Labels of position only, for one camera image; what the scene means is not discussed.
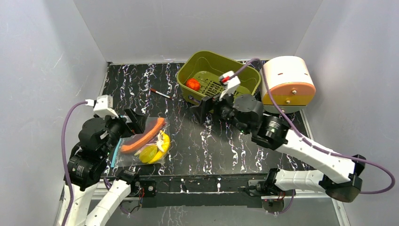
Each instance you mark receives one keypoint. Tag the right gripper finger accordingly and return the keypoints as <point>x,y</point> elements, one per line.
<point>223,106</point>
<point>200,111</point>

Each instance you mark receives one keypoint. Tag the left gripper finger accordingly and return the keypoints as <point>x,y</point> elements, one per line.
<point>138,125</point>
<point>135,117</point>

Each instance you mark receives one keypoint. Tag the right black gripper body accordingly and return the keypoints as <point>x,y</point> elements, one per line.
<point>211,105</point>

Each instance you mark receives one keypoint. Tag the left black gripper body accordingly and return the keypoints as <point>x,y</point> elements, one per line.
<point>118,128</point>

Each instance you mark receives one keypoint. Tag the clear zip top bag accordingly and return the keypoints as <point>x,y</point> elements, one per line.
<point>132,159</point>

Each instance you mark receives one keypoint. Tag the orange toy papaya slice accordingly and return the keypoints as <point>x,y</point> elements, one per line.
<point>153,126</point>

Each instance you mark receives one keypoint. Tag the olive green plastic basket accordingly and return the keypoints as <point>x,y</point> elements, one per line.
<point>206,67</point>

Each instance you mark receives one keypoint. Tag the yellow toy banana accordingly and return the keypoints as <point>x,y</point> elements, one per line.
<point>163,145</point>

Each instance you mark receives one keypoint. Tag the yellow green toy pepper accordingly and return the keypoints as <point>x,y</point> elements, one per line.
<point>148,153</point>

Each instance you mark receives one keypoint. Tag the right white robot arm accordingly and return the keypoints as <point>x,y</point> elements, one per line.
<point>335,176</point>

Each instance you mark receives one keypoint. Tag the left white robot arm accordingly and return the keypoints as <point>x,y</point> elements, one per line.
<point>83,170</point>

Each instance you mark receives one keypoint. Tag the red orange toy tomato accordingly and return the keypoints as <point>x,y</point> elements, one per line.
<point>193,84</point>

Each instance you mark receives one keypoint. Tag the marker pen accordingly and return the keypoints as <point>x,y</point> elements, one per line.
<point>161,94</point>

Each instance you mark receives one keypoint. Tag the white orange cylindrical container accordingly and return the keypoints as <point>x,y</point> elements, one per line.
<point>290,83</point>

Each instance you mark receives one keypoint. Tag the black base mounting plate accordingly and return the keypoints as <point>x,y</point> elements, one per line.
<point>200,190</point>

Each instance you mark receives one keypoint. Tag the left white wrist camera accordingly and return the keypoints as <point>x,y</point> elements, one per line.
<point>102,106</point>

